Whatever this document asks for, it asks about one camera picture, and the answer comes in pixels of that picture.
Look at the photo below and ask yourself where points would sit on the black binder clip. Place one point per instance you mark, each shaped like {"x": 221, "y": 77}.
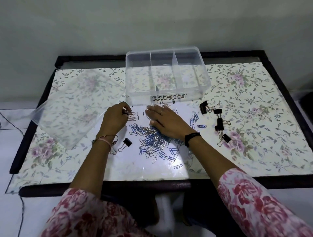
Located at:
{"x": 226, "y": 138}
{"x": 219, "y": 124}
{"x": 127, "y": 142}
{"x": 125, "y": 113}
{"x": 217, "y": 111}
{"x": 203, "y": 107}

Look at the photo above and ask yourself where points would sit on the clear divided plastic container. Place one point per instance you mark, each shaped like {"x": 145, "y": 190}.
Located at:
{"x": 168, "y": 73}

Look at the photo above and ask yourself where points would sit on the person's left hand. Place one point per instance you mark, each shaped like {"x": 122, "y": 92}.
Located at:
{"x": 112, "y": 120}

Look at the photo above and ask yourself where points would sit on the person's left fingers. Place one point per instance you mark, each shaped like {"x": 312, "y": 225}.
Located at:
{"x": 126, "y": 108}

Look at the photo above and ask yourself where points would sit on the pile of paper clips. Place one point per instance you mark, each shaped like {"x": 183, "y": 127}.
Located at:
{"x": 151, "y": 144}

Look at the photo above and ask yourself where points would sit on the person's right hand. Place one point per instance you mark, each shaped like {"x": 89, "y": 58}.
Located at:
{"x": 172, "y": 123}

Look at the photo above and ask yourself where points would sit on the person's right forearm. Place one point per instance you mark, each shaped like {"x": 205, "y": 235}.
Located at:
{"x": 212, "y": 158}

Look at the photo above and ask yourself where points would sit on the black table frame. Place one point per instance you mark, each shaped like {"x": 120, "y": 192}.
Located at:
{"x": 281, "y": 182}

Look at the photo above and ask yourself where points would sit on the clear plastic container lid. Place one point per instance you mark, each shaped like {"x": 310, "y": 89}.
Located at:
{"x": 73, "y": 105}

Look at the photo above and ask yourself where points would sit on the gold bangle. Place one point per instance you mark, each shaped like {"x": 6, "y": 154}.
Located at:
{"x": 104, "y": 137}

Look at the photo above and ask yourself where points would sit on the floral tablecloth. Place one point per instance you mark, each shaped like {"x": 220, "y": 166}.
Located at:
{"x": 256, "y": 117}

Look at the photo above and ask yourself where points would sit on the pink floral garment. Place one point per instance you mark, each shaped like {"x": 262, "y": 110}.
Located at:
{"x": 256, "y": 207}

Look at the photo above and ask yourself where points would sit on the black wristband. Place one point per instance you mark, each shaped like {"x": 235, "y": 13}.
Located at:
{"x": 192, "y": 138}

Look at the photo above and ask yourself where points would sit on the person's right thumb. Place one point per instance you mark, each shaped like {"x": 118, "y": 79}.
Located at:
{"x": 156, "y": 124}

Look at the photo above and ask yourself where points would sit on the pink wrist band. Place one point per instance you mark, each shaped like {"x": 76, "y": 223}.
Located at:
{"x": 105, "y": 141}

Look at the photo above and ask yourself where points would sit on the person's left forearm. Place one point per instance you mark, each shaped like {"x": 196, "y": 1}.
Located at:
{"x": 94, "y": 163}

